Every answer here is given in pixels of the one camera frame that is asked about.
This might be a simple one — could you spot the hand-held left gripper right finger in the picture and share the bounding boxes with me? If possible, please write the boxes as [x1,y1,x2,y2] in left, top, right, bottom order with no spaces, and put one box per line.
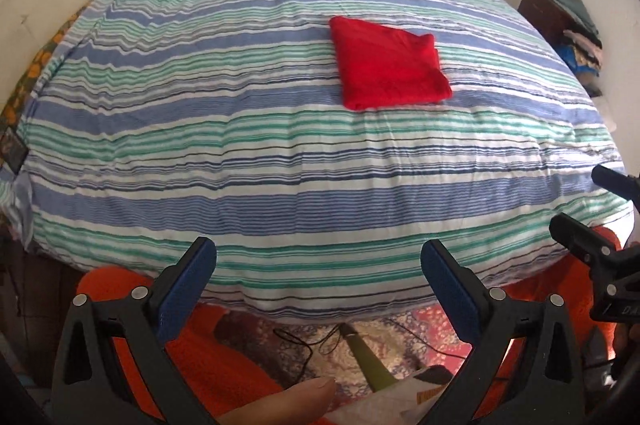
[420,239,586,425]

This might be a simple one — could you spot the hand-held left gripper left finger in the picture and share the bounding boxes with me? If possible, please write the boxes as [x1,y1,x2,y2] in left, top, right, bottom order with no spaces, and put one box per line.
[50,236,218,425]

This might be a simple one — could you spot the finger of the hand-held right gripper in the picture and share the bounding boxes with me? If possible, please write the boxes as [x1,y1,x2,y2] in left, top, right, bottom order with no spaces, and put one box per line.
[549,212,626,267]
[591,165,640,206]

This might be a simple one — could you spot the red sweater with white figure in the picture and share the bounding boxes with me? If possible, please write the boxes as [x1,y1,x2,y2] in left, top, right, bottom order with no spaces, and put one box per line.
[329,16,453,110]

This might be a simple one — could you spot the pile of folded clothes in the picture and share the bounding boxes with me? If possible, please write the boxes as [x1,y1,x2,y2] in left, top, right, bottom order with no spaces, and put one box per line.
[542,0,606,98]

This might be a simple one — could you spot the patterned floor rug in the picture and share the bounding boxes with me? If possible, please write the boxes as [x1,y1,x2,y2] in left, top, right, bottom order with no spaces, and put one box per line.
[215,312,481,411]

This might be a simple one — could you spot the orange cloth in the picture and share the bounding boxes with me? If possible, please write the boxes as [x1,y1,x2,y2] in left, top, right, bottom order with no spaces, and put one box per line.
[75,225,640,425]

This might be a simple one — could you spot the yellow-green flat object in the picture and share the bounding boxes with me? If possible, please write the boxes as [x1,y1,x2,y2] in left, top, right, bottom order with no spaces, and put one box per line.
[341,325,398,391]

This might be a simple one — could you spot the white paper bag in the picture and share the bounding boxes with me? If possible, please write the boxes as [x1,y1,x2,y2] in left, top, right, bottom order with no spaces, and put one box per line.
[395,367,453,425]

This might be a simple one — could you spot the person's bare foot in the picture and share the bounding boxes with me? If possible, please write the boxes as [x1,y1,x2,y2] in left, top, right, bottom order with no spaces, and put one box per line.
[215,377,338,425]

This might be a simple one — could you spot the blue green striped blanket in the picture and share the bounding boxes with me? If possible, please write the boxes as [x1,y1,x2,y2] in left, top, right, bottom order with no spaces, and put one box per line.
[22,0,632,323]

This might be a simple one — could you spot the dark wooden cabinet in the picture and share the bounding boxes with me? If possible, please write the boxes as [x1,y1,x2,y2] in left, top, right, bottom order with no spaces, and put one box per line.
[517,0,576,50]

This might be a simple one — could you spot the pale blue cloth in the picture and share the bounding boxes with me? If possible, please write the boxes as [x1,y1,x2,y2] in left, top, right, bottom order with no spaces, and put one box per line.
[0,170,37,251]

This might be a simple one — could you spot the orange floral bed sheet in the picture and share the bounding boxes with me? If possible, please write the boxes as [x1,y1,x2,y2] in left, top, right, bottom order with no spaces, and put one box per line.
[0,5,83,170]

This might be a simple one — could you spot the black cable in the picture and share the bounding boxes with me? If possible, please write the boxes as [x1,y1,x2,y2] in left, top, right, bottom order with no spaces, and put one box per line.
[272,319,471,381]

